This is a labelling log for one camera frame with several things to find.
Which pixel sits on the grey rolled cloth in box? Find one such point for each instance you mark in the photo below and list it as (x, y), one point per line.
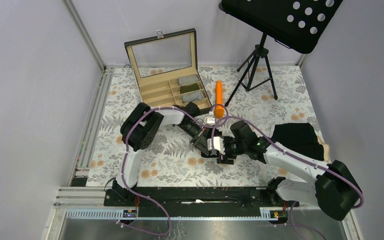
(189, 79)

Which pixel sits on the orange cylinder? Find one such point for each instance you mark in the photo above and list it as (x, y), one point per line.
(219, 110)

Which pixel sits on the black clothing pile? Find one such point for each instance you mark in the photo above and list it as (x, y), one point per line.
(299, 137)

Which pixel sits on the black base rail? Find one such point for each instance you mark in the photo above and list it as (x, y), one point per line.
(197, 202)

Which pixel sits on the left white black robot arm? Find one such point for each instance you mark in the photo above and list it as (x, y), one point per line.
(139, 131)

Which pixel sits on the grey striped underwear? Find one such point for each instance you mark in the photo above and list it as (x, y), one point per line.
(191, 97)

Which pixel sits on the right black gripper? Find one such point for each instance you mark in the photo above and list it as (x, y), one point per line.
(223, 159)

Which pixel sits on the beige garment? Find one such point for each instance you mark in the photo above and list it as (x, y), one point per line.
(326, 150)

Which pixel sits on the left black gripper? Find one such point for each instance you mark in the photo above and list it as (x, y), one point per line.
(200, 141)

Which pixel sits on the aluminium frame rails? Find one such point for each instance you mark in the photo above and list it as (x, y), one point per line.
(222, 42)

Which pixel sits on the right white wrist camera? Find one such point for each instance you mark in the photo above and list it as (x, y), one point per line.
(216, 145)

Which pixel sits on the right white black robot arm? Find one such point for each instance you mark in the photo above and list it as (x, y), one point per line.
(329, 186)

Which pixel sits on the black underwear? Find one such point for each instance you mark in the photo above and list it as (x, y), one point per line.
(211, 156)

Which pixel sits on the dark green rolled cloth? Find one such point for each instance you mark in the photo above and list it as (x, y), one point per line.
(189, 88)

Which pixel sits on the wooden compartment box glass lid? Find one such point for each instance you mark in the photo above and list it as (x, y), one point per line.
(157, 63)

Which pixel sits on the black music stand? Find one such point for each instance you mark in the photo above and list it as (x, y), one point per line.
(295, 24)

